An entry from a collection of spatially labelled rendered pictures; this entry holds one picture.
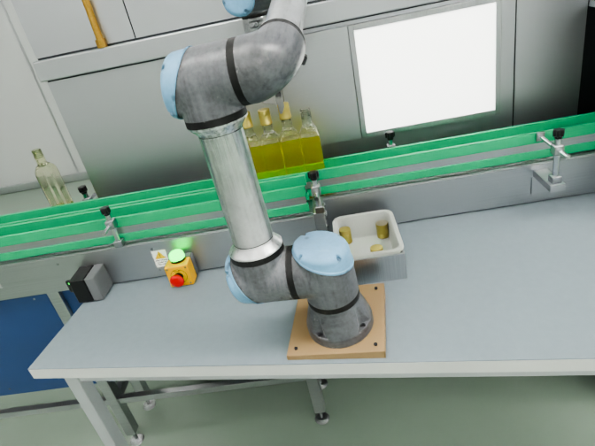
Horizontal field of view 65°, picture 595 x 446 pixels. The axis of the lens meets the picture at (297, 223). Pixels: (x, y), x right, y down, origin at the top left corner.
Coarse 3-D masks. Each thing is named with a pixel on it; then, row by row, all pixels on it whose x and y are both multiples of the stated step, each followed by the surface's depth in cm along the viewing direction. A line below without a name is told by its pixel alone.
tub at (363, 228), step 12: (348, 216) 137; (360, 216) 136; (372, 216) 136; (384, 216) 136; (336, 228) 132; (360, 228) 138; (372, 228) 138; (396, 228) 126; (360, 240) 137; (372, 240) 136; (384, 240) 135; (396, 240) 123; (360, 252) 132; (372, 252) 118; (384, 252) 117; (396, 252) 117
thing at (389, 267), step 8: (384, 256) 118; (392, 256) 118; (400, 256) 118; (360, 264) 119; (368, 264) 119; (376, 264) 119; (384, 264) 119; (392, 264) 119; (400, 264) 119; (360, 272) 120; (368, 272) 120; (376, 272) 120; (384, 272) 120; (392, 272) 120; (400, 272) 120; (360, 280) 122; (368, 280) 122; (376, 280) 121; (384, 280) 121; (392, 280) 121
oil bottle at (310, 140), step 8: (304, 128) 135; (312, 128) 134; (304, 136) 135; (312, 136) 135; (304, 144) 136; (312, 144) 136; (320, 144) 136; (304, 152) 137; (312, 152) 137; (320, 152) 137; (312, 160) 138; (320, 160) 138; (312, 168) 140; (320, 168) 140
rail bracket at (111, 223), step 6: (102, 210) 132; (108, 210) 133; (108, 216) 134; (108, 222) 134; (114, 222) 135; (108, 228) 133; (114, 228) 135; (102, 234) 131; (114, 234) 137; (120, 240) 138; (114, 246) 138; (120, 246) 138; (126, 246) 139
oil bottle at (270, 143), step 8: (264, 136) 136; (272, 136) 135; (264, 144) 136; (272, 144) 136; (280, 144) 137; (264, 152) 137; (272, 152) 137; (280, 152) 137; (272, 160) 139; (280, 160) 138; (272, 168) 140; (280, 168) 140; (272, 176) 141
